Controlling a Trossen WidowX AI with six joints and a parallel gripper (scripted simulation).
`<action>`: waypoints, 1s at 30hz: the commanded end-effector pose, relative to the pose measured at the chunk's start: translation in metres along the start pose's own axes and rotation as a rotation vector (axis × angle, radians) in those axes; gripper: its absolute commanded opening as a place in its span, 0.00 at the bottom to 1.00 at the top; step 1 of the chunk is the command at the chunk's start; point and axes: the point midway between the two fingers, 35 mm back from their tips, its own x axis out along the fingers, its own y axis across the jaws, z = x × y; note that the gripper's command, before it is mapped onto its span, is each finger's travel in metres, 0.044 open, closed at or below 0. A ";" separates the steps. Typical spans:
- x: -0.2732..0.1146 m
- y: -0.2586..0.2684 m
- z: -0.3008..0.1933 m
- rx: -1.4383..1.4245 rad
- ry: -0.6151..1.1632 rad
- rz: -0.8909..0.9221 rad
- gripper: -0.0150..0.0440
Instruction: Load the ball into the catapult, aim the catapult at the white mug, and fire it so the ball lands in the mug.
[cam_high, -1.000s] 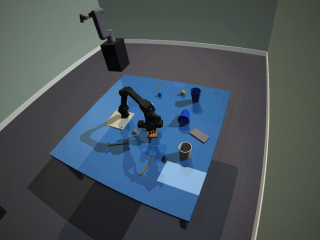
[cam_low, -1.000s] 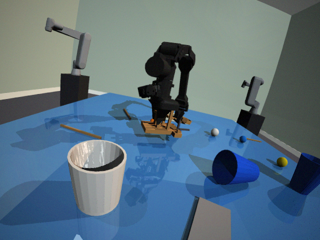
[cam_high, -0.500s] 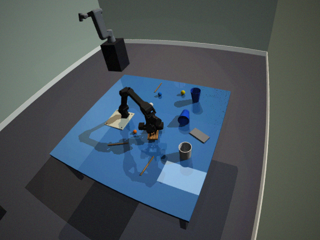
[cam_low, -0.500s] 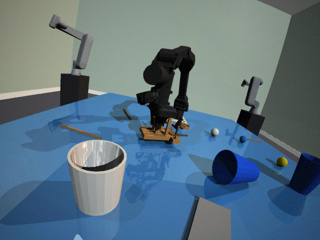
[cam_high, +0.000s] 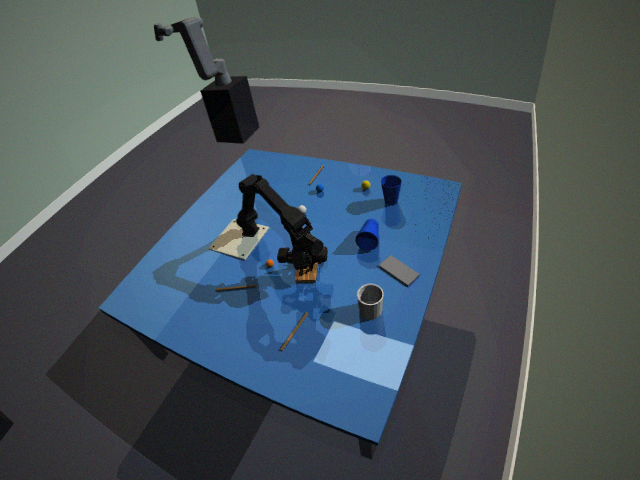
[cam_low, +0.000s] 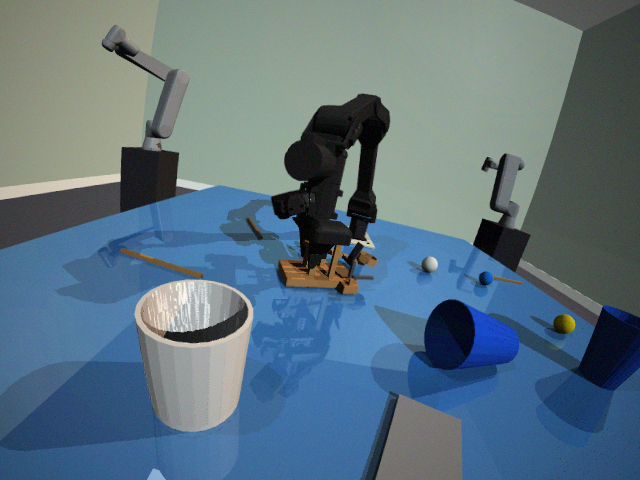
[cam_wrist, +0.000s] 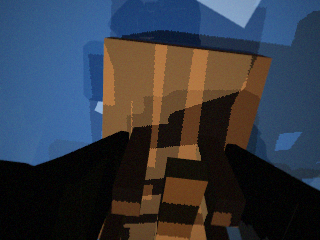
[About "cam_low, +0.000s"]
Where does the white cup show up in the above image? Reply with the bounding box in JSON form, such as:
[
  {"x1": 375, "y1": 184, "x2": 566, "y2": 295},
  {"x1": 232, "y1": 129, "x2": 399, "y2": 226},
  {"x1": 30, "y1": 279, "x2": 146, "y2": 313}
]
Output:
[{"x1": 134, "y1": 279, "x2": 253, "y2": 432}]

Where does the blue cup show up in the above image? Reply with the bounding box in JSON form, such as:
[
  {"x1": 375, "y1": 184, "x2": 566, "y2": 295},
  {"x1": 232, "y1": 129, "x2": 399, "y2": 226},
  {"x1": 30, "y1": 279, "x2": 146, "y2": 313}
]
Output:
[
  {"x1": 579, "y1": 305, "x2": 640, "y2": 391},
  {"x1": 424, "y1": 299, "x2": 520, "y2": 370}
]

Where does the blue ball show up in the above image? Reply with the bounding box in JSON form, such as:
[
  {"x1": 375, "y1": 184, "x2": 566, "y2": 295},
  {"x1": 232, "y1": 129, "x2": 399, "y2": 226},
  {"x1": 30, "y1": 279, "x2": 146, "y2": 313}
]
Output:
[{"x1": 479, "y1": 271, "x2": 493, "y2": 285}]

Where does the yellow ball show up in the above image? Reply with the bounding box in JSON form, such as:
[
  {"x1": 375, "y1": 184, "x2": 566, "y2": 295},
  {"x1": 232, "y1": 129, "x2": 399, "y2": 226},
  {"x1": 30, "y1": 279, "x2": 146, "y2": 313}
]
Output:
[{"x1": 553, "y1": 314, "x2": 575, "y2": 334}]

